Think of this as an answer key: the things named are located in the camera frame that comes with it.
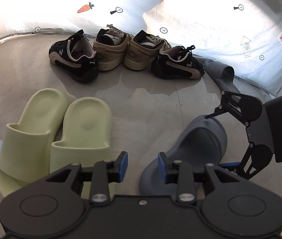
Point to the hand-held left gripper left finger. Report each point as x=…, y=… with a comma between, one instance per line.
x=123, y=165

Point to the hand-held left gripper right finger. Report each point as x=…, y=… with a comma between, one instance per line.
x=162, y=166

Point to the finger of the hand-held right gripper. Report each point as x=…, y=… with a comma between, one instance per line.
x=212, y=115
x=229, y=164

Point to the grey slide sandal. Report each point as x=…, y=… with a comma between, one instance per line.
x=224, y=76
x=195, y=139

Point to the green slide sandal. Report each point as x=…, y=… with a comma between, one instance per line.
x=31, y=134
x=86, y=129

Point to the black suede sneaker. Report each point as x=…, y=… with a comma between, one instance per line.
x=81, y=66
x=175, y=69

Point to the tan suede sneaker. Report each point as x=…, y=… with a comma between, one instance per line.
x=111, y=54
x=138, y=58

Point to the white printed sheet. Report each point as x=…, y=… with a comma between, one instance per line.
x=205, y=17

